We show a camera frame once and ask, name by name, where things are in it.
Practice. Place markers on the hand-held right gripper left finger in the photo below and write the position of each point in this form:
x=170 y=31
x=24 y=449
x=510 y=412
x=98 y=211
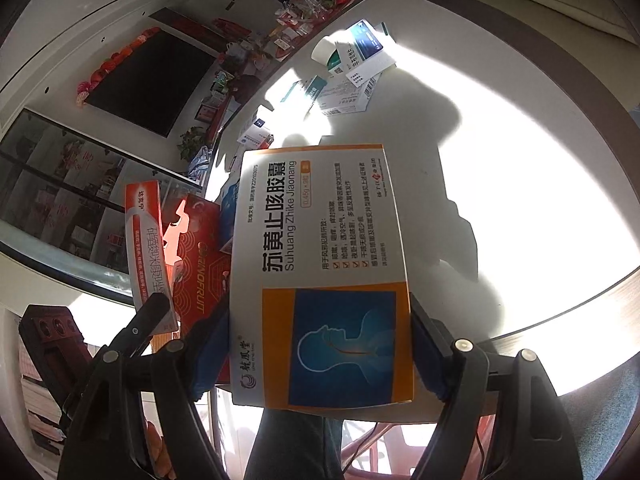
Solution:
x=210 y=355

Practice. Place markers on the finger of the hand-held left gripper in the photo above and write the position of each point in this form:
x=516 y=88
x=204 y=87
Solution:
x=142 y=322

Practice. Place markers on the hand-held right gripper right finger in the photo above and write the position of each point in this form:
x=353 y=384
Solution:
x=425 y=355

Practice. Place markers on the red cardboard box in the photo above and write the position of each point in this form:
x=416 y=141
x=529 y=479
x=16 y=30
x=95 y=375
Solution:
x=200 y=280

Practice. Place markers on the red white medicine box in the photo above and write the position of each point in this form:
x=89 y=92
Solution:
x=145 y=240

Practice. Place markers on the orange white medicine box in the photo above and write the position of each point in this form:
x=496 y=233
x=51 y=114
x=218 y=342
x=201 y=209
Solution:
x=325 y=260

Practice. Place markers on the white medicine box green logo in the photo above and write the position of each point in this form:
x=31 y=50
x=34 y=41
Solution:
x=372 y=66

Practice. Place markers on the red wooden chair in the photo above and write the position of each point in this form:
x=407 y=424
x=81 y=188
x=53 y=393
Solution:
x=385 y=435

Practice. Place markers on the person's leg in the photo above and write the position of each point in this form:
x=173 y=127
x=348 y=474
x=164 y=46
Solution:
x=295 y=445

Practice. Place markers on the large blue white medicine box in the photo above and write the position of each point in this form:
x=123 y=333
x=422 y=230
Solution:
x=227 y=220

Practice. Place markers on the glass display cabinet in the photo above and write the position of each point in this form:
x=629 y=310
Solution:
x=60 y=195

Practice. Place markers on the striped cloth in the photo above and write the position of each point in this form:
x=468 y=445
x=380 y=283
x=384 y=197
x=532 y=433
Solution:
x=201 y=160

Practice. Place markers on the potted plant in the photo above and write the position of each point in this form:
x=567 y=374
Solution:
x=192 y=142

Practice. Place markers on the television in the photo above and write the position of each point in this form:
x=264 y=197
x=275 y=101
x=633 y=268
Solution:
x=150 y=85

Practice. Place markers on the flower garland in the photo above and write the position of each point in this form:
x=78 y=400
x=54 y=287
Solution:
x=115 y=62

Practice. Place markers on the small teal white medicine box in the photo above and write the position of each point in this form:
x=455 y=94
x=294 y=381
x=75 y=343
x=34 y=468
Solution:
x=307 y=91

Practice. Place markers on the small white green medicine box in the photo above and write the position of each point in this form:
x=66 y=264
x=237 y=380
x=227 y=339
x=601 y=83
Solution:
x=340 y=62

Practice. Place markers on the yellow black tape roll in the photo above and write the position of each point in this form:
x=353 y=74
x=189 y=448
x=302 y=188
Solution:
x=322 y=52

